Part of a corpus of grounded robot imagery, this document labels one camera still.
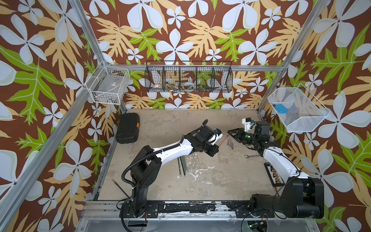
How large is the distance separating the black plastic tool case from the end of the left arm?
0.48 metres

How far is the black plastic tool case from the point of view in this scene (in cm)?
98

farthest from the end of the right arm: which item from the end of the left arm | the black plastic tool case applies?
the black plastic tool case

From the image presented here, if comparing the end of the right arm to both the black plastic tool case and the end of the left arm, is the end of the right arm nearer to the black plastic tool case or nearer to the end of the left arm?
the end of the left arm

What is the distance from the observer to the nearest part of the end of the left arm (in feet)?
2.12
